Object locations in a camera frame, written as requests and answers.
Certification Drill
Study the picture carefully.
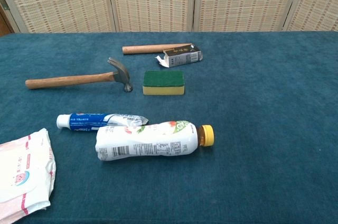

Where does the blue and white toothpaste tube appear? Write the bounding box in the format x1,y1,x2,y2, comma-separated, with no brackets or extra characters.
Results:
56,113,149,132

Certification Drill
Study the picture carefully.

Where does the white label yellow cap bottle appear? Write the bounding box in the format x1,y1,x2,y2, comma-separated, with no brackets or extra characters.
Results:
95,120,215,162

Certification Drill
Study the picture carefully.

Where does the pink wet wipes pack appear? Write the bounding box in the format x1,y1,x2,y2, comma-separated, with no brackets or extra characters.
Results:
0,128,57,224

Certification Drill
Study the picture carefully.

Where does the black open cardboard box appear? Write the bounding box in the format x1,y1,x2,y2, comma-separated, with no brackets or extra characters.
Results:
154,44,204,68

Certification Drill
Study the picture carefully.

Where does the green and yellow sponge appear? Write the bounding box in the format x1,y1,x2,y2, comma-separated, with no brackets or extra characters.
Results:
142,70,186,96

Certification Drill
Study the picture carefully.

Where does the plain wooden handle stick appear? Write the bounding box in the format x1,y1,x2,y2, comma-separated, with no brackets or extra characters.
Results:
122,43,192,55

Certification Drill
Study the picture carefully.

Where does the wooden handle claw hammer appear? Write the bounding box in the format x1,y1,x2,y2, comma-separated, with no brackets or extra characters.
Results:
25,57,134,93

